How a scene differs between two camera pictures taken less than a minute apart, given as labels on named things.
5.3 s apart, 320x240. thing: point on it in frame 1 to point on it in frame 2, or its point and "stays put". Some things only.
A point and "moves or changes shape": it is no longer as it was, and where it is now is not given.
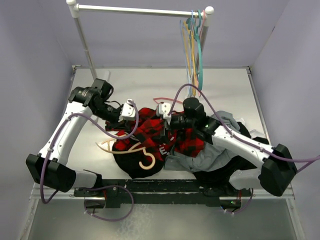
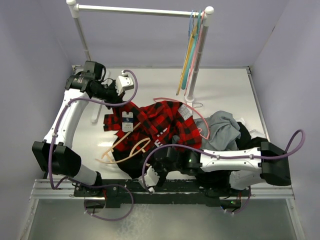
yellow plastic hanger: x=192 y=83 to x=187 y=55
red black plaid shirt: x=155 y=130 stays put
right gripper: x=171 y=125 to x=154 y=166
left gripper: x=116 y=121 to x=116 y=98
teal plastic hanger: x=194 y=29 to x=190 y=57
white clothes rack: x=74 y=9 stays put
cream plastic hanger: x=105 y=146 moves or changes shape
